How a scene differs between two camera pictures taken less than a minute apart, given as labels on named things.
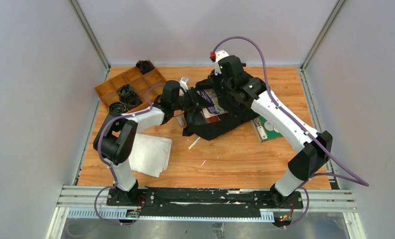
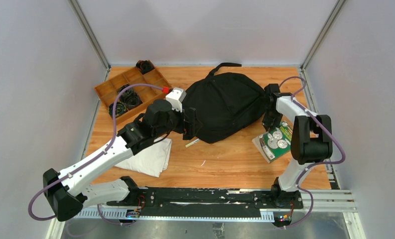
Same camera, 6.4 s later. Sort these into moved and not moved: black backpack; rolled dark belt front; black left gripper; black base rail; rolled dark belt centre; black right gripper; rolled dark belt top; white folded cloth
Moved: black left gripper; black right gripper; black backpack
Not moved: white folded cloth; rolled dark belt top; black base rail; rolled dark belt centre; rolled dark belt front
